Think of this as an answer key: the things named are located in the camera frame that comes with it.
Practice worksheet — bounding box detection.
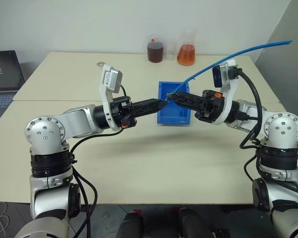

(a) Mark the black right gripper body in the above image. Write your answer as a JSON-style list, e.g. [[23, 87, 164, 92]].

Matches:
[[194, 89, 225, 124]]

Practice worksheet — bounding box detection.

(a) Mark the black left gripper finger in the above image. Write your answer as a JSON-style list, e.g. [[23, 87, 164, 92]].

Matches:
[[131, 98, 168, 110], [132, 103, 168, 118]]

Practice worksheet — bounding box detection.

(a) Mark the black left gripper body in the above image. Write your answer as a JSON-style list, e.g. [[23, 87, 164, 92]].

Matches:
[[110, 96, 138, 129]]

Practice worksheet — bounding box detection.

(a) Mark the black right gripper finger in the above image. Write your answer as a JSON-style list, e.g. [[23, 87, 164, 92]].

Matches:
[[168, 91, 204, 103], [170, 97, 205, 113]]

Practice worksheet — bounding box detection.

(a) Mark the blue cable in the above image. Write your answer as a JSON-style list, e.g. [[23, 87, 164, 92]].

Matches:
[[165, 39, 293, 101]]

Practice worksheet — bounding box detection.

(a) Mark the blue plastic bin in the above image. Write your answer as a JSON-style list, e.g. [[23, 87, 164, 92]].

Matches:
[[156, 80, 193, 125]]

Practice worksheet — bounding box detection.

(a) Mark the flask with orange liquid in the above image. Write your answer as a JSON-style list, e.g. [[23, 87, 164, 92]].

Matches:
[[176, 31, 197, 66]]

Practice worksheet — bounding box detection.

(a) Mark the small clear glass beaker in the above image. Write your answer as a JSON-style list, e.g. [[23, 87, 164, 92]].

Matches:
[[165, 41, 177, 61]]

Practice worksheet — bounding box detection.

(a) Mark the bottle with dark brown liquid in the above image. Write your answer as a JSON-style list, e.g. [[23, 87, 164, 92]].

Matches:
[[147, 37, 164, 63]]

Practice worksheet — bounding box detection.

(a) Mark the dark rounded shape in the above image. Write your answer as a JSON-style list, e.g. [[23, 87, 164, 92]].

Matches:
[[176, 207, 211, 238], [118, 209, 144, 238]]

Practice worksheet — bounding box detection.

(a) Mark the dark grey laptop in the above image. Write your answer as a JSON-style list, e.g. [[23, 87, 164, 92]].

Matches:
[[0, 50, 26, 126]]

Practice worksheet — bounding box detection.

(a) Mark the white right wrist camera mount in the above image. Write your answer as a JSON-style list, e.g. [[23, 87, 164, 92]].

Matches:
[[212, 59, 239, 125]]

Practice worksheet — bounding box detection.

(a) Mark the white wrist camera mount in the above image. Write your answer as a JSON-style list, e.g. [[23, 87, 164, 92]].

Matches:
[[98, 63, 125, 131], [212, 59, 239, 125]]

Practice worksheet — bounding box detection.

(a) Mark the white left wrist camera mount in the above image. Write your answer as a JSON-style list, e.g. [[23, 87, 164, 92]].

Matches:
[[98, 63, 125, 131]]

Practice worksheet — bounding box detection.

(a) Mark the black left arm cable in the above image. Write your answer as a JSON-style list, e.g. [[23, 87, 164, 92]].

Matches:
[[69, 83, 129, 238]]

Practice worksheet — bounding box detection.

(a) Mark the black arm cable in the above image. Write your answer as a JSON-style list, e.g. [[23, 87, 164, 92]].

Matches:
[[228, 64, 298, 202], [69, 83, 129, 238]]

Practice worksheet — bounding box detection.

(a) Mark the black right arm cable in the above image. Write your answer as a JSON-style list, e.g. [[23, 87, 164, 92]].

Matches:
[[228, 64, 298, 202]]

